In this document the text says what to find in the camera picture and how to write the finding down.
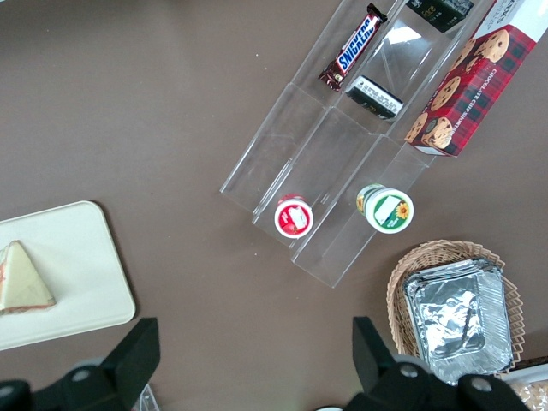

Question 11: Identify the Snickers chocolate bar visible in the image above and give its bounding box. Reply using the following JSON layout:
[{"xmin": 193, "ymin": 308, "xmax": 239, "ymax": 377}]
[{"xmin": 317, "ymin": 2, "xmax": 389, "ymax": 93}]

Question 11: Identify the green lidded yogurt cup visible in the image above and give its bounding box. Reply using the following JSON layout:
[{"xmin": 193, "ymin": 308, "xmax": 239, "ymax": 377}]
[{"xmin": 355, "ymin": 183, "xmax": 415, "ymax": 235}]

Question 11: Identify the cream rectangular serving tray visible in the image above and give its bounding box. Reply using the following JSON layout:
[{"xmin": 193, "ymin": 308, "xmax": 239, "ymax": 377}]
[{"xmin": 0, "ymin": 200, "xmax": 137, "ymax": 353}]

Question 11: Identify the triangular sandwich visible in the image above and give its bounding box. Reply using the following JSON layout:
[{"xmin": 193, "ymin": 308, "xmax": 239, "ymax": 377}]
[{"xmin": 0, "ymin": 240, "xmax": 58, "ymax": 319}]

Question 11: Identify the light wicker basket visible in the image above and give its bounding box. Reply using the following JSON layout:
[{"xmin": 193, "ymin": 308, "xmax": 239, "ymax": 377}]
[{"xmin": 385, "ymin": 240, "xmax": 525, "ymax": 374}]

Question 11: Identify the clear acrylic stepped stand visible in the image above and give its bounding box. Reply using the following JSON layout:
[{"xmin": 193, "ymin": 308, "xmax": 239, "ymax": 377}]
[{"xmin": 218, "ymin": 0, "xmax": 498, "ymax": 289}]

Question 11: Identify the white rectangular snack bin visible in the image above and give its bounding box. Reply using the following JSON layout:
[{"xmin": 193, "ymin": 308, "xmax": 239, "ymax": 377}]
[{"xmin": 498, "ymin": 366, "xmax": 548, "ymax": 411}]

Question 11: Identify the small dark green box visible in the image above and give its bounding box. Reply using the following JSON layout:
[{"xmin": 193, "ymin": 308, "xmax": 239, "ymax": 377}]
[{"xmin": 403, "ymin": 0, "xmax": 477, "ymax": 34}]

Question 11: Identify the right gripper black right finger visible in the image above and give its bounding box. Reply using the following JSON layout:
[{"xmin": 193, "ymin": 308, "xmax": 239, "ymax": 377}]
[{"xmin": 345, "ymin": 316, "xmax": 462, "ymax": 411}]

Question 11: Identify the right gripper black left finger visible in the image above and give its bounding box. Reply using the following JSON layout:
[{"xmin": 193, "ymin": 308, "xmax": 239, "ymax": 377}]
[{"xmin": 29, "ymin": 317, "xmax": 162, "ymax": 411}]

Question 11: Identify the clear bag of crackers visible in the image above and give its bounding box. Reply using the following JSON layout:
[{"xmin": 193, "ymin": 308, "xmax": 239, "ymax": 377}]
[{"xmin": 512, "ymin": 379, "xmax": 548, "ymax": 411}]

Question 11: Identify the red tartan cookie box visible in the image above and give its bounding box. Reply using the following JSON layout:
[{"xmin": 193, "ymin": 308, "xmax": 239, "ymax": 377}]
[{"xmin": 403, "ymin": 0, "xmax": 548, "ymax": 159}]

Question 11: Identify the aluminium foil tray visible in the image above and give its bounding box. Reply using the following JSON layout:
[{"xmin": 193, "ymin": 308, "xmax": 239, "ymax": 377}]
[{"xmin": 402, "ymin": 256, "xmax": 517, "ymax": 388}]

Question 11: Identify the black white small package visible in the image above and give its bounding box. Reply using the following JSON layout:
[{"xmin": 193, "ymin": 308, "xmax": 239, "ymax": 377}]
[{"xmin": 345, "ymin": 74, "xmax": 404, "ymax": 121}]

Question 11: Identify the red lidded yogurt cup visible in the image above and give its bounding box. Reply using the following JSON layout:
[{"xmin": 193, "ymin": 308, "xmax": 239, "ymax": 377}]
[{"xmin": 273, "ymin": 193, "xmax": 315, "ymax": 238}]

